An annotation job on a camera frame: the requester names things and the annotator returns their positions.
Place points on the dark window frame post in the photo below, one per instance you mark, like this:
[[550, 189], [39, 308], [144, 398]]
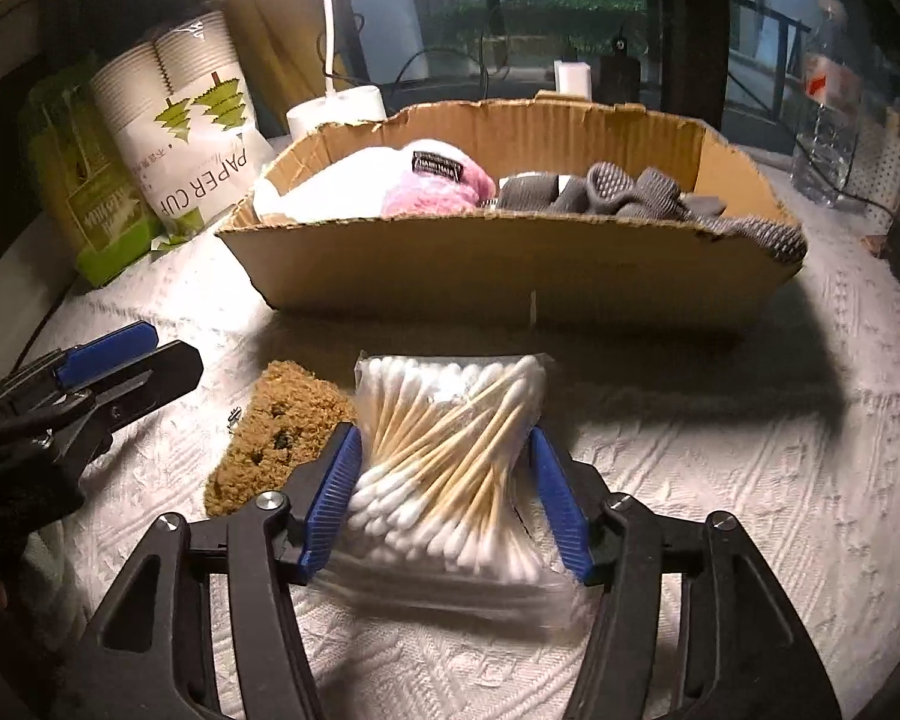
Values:
[[690, 30]]

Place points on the cotton swab pack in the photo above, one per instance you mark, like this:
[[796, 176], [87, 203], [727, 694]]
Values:
[[450, 450]]

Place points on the clear plastic water bottle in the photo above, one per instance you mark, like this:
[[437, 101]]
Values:
[[825, 105]]

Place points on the white textured tablecloth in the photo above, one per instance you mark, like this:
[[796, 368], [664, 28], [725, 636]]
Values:
[[720, 465]]

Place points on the brown plush toy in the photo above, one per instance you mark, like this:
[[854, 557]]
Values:
[[270, 420]]

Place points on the grey sock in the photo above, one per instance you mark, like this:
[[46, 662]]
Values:
[[607, 191], [757, 236]]

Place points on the white desk lamp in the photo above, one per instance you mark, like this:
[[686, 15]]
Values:
[[337, 111]]

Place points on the white towel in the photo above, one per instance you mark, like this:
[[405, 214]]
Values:
[[322, 191]]

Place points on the white paper cup pack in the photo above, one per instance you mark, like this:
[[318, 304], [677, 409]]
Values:
[[187, 135]]

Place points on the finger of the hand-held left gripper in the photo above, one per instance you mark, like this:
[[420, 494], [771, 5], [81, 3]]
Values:
[[105, 354], [150, 382]]

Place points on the pink fluffy sock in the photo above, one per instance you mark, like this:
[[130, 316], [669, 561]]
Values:
[[420, 196]]

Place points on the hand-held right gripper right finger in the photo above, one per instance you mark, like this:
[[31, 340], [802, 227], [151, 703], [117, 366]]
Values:
[[559, 502]]

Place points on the cardboard box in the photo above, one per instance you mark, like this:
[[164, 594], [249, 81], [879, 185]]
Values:
[[495, 270]]

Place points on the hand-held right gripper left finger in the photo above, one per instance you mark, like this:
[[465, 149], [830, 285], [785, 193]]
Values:
[[334, 496]]

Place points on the small dark bottle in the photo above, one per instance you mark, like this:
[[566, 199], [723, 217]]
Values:
[[619, 71]]

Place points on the green paper cup pack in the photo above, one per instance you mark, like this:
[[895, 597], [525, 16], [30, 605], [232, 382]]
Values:
[[82, 195]]

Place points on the yellow curtain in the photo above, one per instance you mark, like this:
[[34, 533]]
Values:
[[270, 52]]

